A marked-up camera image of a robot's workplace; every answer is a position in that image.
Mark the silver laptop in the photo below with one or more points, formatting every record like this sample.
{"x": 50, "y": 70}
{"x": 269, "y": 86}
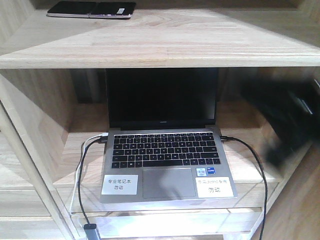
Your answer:
{"x": 162, "y": 127}

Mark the white right label sticker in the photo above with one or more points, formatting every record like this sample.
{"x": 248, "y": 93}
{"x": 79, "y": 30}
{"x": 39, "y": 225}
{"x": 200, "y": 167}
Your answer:
{"x": 214, "y": 187}

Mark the grey usb adapter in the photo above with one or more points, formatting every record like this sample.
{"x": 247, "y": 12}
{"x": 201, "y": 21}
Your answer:
{"x": 91, "y": 231}

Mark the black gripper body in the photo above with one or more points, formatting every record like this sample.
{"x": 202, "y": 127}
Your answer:
{"x": 292, "y": 108}

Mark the white label sticker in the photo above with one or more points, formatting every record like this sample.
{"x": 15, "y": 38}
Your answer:
{"x": 214, "y": 187}
{"x": 120, "y": 184}

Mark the white left label sticker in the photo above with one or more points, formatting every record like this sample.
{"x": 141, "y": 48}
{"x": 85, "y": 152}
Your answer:
{"x": 120, "y": 184}

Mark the light wooden desk shelf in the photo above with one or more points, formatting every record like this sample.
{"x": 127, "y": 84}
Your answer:
{"x": 42, "y": 126}

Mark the black foldable smartphone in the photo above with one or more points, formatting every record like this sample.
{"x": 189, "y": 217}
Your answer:
{"x": 92, "y": 10}

